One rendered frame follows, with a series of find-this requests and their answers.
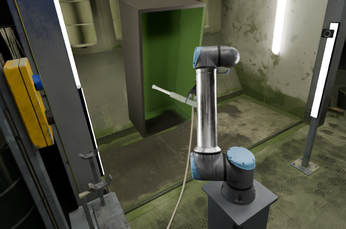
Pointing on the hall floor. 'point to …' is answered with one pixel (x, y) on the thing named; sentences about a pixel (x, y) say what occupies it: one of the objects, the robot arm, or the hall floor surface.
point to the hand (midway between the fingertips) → (190, 103)
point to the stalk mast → (29, 160)
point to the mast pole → (326, 82)
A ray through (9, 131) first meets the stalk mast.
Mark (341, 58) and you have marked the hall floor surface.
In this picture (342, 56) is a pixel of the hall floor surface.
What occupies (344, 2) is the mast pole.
